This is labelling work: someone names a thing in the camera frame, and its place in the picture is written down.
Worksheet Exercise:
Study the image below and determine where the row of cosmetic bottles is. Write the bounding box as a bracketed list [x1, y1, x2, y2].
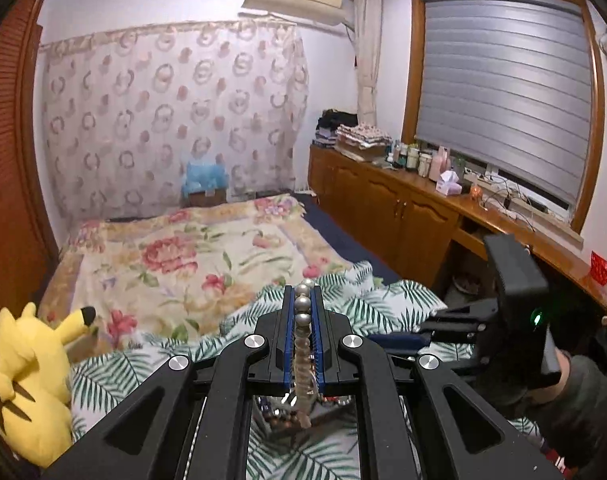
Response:
[387, 140, 467, 178]

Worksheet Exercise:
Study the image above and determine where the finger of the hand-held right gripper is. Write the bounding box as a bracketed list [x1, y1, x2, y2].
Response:
[418, 305, 499, 335]
[377, 334, 479, 362]

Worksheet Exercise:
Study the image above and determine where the long wooden cabinet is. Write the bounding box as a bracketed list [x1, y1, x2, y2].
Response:
[308, 144, 607, 321]

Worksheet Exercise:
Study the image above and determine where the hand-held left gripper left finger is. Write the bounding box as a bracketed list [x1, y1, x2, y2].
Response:
[40, 285, 299, 480]

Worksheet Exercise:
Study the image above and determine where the purple crystal bracelet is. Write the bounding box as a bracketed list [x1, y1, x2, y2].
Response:
[258, 395, 354, 418]

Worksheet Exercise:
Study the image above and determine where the dark blue mattress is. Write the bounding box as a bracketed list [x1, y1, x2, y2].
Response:
[290, 191, 401, 286]

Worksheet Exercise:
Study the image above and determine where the yellow plush toy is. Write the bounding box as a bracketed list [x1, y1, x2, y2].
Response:
[0, 302, 96, 468]

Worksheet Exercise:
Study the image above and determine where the pearl necklace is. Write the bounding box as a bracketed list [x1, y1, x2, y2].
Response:
[280, 277, 321, 428]

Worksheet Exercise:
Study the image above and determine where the floral blanket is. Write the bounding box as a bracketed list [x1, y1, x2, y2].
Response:
[38, 194, 357, 356]

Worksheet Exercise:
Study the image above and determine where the tangle of cables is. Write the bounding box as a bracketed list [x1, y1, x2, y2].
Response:
[476, 175, 549, 221]

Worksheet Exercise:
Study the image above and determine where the wooden window frame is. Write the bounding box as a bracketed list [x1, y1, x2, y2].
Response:
[401, 0, 607, 236]

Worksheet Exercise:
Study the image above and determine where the brown cardboard box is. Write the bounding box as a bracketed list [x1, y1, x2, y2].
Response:
[188, 189, 226, 207]

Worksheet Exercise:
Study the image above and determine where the ring-patterned sheer curtain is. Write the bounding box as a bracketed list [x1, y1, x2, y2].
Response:
[39, 20, 310, 221]

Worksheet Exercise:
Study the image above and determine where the wooden louvred wardrobe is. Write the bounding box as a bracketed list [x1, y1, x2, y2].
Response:
[0, 0, 59, 461]

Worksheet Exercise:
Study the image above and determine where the stack of patterned cloths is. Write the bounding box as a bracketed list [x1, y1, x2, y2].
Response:
[336, 122, 393, 161]

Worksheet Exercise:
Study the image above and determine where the stack of dark clothes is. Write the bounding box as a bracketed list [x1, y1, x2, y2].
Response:
[316, 109, 359, 148]

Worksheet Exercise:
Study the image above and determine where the pink tissue box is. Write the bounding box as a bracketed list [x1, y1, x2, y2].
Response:
[436, 170, 463, 196]

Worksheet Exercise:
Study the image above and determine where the leaf-print tablecloth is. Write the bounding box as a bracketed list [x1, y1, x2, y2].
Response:
[70, 260, 544, 480]

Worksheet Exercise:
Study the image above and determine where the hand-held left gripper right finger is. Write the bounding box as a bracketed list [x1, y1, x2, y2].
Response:
[311, 285, 564, 480]

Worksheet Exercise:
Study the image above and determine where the grey window blind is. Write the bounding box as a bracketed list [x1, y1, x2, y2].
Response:
[416, 0, 597, 208]

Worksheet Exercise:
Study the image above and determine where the blue plush toy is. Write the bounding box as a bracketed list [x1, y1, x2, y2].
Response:
[182, 160, 229, 197]

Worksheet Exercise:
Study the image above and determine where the person's right forearm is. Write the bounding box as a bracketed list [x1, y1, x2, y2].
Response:
[526, 350, 607, 468]

